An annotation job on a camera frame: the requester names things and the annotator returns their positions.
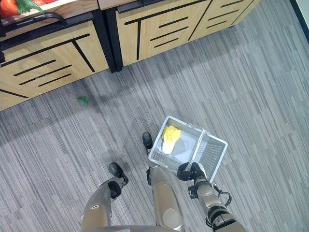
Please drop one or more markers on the green leaf scrap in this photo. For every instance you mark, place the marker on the green leaf scrap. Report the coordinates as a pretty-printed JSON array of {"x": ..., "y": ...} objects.
[{"x": 83, "y": 100}]

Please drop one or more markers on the orange tomato with green leaf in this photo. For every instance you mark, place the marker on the orange tomato with green leaf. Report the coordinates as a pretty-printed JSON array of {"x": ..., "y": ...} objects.
[{"x": 14, "y": 7}]

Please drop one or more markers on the black metal stand post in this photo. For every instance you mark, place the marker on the black metal stand post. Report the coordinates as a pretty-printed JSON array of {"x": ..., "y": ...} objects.
[{"x": 108, "y": 38}]

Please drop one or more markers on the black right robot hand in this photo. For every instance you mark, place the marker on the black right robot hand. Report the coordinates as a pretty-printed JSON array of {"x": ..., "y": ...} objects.
[{"x": 195, "y": 172}]

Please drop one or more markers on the silver left robot leg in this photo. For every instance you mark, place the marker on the silver left robot leg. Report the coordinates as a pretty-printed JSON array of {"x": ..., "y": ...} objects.
[{"x": 101, "y": 203}]

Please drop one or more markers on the clear plastic shopping basket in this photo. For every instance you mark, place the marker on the clear plastic shopping basket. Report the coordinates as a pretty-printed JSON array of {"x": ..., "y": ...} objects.
[{"x": 190, "y": 145}]

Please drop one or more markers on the yellow napa cabbage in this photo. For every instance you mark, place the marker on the yellow napa cabbage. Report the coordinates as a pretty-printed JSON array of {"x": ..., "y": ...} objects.
[{"x": 170, "y": 138}]

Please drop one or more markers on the wooden display stand with slots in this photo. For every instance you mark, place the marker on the wooden display stand with slots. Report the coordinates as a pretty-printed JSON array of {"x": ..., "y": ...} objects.
[
  {"x": 46, "y": 62},
  {"x": 173, "y": 24}
]

